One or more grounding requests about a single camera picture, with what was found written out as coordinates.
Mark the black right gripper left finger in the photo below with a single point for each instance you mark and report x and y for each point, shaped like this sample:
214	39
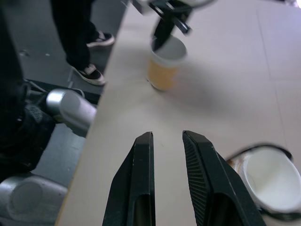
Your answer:
138	179

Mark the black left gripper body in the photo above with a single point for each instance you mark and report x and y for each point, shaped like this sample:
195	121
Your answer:
175	11

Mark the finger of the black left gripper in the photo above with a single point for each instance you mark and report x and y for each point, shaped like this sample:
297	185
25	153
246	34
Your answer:
164	33

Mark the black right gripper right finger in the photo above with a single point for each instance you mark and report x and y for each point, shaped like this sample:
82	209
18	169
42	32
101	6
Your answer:
211	183

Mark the person in black clothes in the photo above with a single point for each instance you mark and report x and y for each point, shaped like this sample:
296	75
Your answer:
75	35

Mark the silver rounded left robot leg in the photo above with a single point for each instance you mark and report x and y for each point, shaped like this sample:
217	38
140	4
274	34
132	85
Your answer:
70	110

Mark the silver rounded robot leg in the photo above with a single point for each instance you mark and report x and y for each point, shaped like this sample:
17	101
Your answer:
70	110
28	200

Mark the silver rounded right robot leg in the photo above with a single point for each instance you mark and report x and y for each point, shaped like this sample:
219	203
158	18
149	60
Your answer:
28	200

